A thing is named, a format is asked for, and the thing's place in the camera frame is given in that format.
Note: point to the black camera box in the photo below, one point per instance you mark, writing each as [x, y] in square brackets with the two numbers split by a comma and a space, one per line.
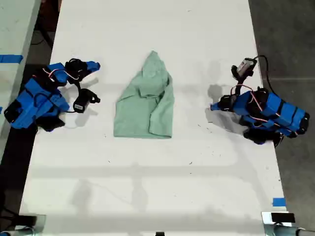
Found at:
[244, 66]

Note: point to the small black box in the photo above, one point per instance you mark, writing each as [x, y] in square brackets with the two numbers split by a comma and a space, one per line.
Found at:
[27, 220]
[283, 217]

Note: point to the short black camera stalk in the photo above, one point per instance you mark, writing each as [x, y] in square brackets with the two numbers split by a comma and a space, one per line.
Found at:
[78, 86]
[240, 84]

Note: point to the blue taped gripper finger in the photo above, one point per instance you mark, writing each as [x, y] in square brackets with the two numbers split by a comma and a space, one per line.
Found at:
[215, 109]
[88, 71]
[216, 104]
[94, 65]

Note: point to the metal table bracket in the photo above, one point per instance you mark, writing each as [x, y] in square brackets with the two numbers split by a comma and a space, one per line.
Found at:
[267, 226]
[40, 225]

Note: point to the pale side table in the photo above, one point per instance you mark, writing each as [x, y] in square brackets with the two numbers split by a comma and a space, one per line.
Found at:
[14, 37]

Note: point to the short blue tape strip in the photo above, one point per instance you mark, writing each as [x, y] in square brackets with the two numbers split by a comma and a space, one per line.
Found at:
[279, 201]

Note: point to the long blue tape strip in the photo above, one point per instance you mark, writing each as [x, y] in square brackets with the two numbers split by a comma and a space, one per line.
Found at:
[11, 59]

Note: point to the pale green T-shirt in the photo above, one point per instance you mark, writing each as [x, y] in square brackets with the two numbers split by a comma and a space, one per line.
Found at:
[137, 113]

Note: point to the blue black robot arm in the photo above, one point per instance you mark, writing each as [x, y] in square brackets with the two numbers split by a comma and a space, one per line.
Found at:
[283, 110]
[37, 103]

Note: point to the tiny black clip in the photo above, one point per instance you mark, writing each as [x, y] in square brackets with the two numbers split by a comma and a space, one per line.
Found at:
[160, 233]

